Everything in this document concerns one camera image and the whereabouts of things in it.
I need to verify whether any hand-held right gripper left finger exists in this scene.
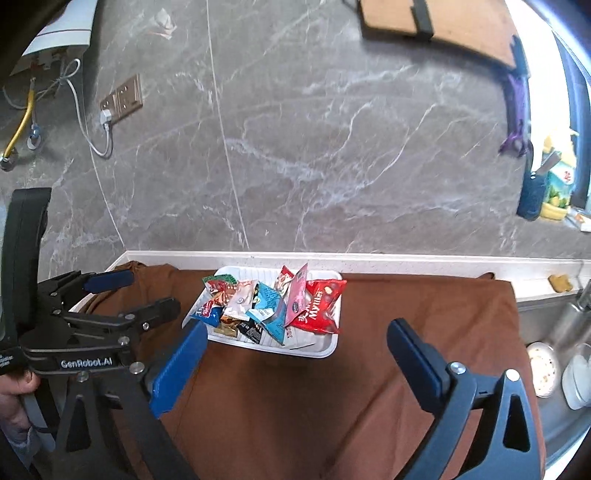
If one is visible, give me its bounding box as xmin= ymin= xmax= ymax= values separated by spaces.
xmin=55 ymin=318 xmax=209 ymax=480

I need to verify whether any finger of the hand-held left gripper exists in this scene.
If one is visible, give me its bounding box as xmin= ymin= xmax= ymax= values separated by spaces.
xmin=62 ymin=298 xmax=182 ymax=344
xmin=39 ymin=270 xmax=136 ymax=311

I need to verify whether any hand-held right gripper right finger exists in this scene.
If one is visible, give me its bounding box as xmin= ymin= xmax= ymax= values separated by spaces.
xmin=387 ymin=318 xmax=541 ymax=480

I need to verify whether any blue and white snack packet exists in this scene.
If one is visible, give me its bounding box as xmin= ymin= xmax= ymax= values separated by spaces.
xmin=189 ymin=298 xmax=227 ymax=328

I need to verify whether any black snack packet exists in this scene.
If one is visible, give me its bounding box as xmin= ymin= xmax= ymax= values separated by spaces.
xmin=235 ymin=320 xmax=265 ymax=344

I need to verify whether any green and red snack packet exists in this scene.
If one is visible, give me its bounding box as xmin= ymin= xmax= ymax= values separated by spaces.
xmin=203 ymin=273 xmax=238 ymax=292

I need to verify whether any clear packet with white snack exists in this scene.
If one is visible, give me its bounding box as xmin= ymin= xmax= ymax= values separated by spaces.
xmin=225 ymin=279 xmax=259 ymax=319

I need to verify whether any white plastic tray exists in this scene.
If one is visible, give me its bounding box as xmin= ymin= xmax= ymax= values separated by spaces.
xmin=182 ymin=265 xmax=348 ymax=360

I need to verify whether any light blue snack bag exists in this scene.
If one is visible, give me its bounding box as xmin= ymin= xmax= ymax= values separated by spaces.
xmin=246 ymin=281 xmax=289 ymax=347

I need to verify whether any red snack bag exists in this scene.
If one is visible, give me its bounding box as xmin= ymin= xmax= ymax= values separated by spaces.
xmin=291 ymin=278 xmax=348 ymax=334

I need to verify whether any pink snack packet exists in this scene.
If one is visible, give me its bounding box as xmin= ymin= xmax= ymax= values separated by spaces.
xmin=284 ymin=263 xmax=309 ymax=328

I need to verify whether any person's left hand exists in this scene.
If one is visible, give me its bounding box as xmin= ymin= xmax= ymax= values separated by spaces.
xmin=0 ymin=371 xmax=41 ymax=444

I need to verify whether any brown cloth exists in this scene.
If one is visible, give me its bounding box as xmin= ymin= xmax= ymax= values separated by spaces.
xmin=81 ymin=261 xmax=546 ymax=480

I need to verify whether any white plate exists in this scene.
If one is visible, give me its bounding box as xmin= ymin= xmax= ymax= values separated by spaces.
xmin=526 ymin=342 xmax=561 ymax=398

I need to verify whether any steel sink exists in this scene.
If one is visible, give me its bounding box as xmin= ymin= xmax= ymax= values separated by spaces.
xmin=517 ymin=295 xmax=591 ymax=467

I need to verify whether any white bowl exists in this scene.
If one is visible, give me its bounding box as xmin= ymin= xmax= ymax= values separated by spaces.
xmin=561 ymin=344 xmax=591 ymax=411

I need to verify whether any metal faucet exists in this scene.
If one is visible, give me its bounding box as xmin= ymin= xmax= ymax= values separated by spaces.
xmin=570 ymin=277 xmax=591 ymax=315

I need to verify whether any blue container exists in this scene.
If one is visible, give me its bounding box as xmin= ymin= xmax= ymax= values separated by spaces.
xmin=516 ymin=171 xmax=548 ymax=220

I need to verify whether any yellow detergent bottle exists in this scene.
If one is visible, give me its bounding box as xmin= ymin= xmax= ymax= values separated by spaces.
xmin=540 ymin=136 xmax=578 ymax=221

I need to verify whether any white water heater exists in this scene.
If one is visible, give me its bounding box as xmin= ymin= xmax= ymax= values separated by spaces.
xmin=9 ymin=0 xmax=99 ymax=77

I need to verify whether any purple tool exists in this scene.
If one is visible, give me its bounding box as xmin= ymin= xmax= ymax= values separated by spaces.
xmin=499 ymin=34 xmax=532 ymax=158

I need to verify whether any wooden cutting board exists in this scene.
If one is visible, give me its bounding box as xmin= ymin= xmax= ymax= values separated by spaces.
xmin=359 ymin=0 xmax=520 ymax=70

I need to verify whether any yellow hose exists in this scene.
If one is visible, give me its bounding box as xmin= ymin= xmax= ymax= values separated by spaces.
xmin=0 ymin=88 xmax=35 ymax=172

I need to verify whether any white cable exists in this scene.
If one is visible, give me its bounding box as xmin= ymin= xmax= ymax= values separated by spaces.
xmin=65 ymin=58 xmax=114 ymax=158

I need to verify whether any gold wall socket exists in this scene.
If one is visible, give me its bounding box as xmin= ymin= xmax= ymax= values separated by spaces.
xmin=100 ymin=74 xmax=144 ymax=125

